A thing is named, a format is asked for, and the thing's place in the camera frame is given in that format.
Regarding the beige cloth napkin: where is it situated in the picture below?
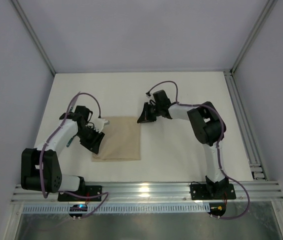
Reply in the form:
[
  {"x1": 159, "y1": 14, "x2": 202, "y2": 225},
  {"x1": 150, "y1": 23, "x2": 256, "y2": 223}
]
[{"x1": 91, "y1": 116, "x2": 141, "y2": 163}]

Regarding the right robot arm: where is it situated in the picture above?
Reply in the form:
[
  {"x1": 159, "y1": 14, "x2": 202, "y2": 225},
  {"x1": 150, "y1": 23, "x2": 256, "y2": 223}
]
[{"x1": 137, "y1": 90, "x2": 229, "y2": 199}]

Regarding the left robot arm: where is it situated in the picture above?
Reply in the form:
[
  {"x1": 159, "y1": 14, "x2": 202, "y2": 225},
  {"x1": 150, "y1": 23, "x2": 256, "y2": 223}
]
[{"x1": 20, "y1": 105, "x2": 109, "y2": 196}]

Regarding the left controller board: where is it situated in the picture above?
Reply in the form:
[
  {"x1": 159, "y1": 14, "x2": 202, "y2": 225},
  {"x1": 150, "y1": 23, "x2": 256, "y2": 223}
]
[{"x1": 68, "y1": 203, "x2": 88, "y2": 220}]

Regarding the controller board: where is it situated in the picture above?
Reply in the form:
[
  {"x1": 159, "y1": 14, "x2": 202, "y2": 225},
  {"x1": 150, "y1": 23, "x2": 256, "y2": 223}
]
[
  {"x1": 208, "y1": 202, "x2": 227, "y2": 219},
  {"x1": 68, "y1": 203, "x2": 88, "y2": 220}
]

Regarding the right controller board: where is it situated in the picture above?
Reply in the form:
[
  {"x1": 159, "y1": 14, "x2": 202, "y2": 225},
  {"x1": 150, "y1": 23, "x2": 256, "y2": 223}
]
[{"x1": 208, "y1": 202, "x2": 227, "y2": 219}]

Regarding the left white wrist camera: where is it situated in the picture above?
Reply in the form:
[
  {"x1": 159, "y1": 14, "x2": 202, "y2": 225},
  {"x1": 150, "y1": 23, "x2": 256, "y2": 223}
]
[{"x1": 92, "y1": 118, "x2": 110, "y2": 133}]

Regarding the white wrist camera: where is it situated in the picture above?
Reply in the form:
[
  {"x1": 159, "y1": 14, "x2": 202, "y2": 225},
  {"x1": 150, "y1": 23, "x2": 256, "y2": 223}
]
[
  {"x1": 145, "y1": 91, "x2": 152, "y2": 98},
  {"x1": 92, "y1": 118, "x2": 110, "y2": 133}
]

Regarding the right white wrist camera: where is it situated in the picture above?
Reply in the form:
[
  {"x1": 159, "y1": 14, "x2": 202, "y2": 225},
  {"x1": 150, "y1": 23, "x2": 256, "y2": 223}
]
[{"x1": 145, "y1": 91, "x2": 152, "y2": 98}]

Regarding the green handled knife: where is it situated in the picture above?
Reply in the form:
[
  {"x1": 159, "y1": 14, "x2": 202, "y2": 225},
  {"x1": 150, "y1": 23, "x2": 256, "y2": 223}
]
[{"x1": 66, "y1": 136, "x2": 75, "y2": 148}]

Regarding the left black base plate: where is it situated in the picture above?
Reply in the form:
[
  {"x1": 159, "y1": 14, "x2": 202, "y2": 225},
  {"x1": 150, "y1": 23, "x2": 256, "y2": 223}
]
[{"x1": 57, "y1": 185, "x2": 103, "y2": 202}]

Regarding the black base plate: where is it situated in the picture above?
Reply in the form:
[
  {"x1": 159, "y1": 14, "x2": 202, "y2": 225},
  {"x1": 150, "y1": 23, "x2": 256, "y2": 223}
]
[
  {"x1": 189, "y1": 181, "x2": 237, "y2": 200},
  {"x1": 57, "y1": 185, "x2": 103, "y2": 202}
]

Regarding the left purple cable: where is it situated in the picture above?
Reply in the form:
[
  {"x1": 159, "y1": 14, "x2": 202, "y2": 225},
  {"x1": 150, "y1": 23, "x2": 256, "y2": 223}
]
[{"x1": 40, "y1": 91, "x2": 109, "y2": 220}]

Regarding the front aluminium rail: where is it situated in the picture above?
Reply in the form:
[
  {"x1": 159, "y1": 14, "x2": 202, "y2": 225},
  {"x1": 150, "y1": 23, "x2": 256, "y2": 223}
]
[{"x1": 10, "y1": 180, "x2": 283, "y2": 204}]

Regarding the slotted cable duct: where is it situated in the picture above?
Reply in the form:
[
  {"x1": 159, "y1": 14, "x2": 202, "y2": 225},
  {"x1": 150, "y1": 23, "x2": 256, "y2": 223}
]
[{"x1": 22, "y1": 202, "x2": 209, "y2": 214}]

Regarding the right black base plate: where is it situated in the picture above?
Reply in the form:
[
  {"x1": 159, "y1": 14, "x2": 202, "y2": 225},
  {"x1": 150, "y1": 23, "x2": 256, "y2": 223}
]
[{"x1": 189, "y1": 181, "x2": 237, "y2": 200}]

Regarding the right aluminium side rail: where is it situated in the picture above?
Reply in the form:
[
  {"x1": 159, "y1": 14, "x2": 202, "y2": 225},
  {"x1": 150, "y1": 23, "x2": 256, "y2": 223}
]
[{"x1": 223, "y1": 69, "x2": 268, "y2": 181}]

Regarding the left frame post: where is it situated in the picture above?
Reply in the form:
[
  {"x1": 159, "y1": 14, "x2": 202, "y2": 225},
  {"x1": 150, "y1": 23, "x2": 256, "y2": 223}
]
[{"x1": 9, "y1": 0, "x2": 57, "y2": 77}]

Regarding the frame post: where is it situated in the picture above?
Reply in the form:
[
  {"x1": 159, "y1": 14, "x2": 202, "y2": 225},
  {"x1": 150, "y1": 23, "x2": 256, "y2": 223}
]
[
  {"x1": 230, "y1": 0, "x2": 278, "y2": 75},
  {"x1": 9, "y1": 0, "x2": 57, "y2": 77}
]

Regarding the right frame post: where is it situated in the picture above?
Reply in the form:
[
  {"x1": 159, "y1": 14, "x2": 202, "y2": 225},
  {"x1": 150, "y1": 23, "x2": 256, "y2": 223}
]
[{"x1": 230, "y1": 0, "x2": 278, "y2": 75}]

